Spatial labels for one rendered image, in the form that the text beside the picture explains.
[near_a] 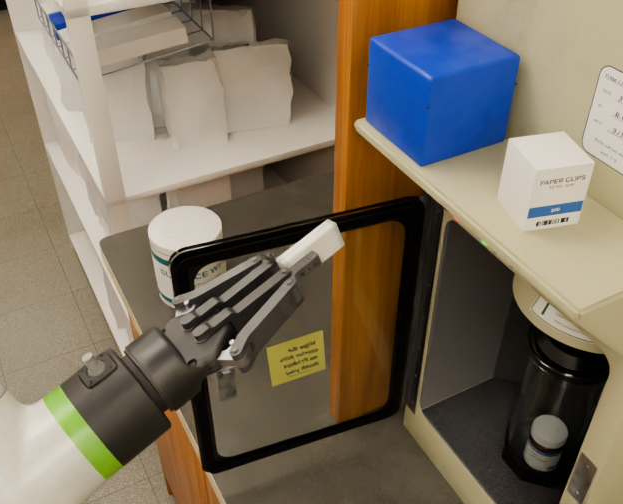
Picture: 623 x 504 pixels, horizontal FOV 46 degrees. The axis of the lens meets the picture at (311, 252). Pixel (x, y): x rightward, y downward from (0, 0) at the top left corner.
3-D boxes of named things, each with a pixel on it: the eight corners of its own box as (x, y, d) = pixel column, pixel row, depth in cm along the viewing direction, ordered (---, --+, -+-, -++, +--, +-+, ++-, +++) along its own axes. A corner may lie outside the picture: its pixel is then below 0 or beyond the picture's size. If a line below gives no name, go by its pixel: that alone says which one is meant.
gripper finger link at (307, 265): (272, 280, 70) (290, 292, 68) (311, 249, 72) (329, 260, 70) (278, 291, 71) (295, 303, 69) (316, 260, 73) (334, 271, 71)
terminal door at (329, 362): (400, 413, 110) (427, 196, 85) (203, 476, 102) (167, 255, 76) (398, 409, 110) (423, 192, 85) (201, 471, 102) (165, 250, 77)
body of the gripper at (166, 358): (145, 379, 61) (231, 311, 64) (107, 336, 67) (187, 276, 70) (183, 431, 66) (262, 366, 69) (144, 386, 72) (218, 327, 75)
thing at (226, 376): (238, 399, 91) (235, 369, 88) (221, 404, 91) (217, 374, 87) (233, 388, 93) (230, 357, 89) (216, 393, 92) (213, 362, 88)
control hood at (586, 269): (434, 171, 85) (444, 93, 78) (654, 354, 63) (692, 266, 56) (348, 198, 81) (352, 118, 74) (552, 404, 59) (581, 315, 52)
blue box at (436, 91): (444, 99, 77) (455, 16, 72) (505, 142, 71) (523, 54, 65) (364, 121, 74) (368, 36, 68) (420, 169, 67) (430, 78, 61)
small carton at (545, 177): (549, 190, 64) (563, 130, 61) (578, 224, 61) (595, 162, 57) (496, 198, 63) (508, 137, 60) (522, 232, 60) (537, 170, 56)
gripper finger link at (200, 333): (189, 331, 67) (195, 338, 66) (283, 260, 70) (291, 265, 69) (206, 358, 69) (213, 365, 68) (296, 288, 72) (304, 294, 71)
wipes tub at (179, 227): (212, 258, 146) (205, 197, 136) (238, 298, 137) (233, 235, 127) (149, 279, 141) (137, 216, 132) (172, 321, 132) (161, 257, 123)
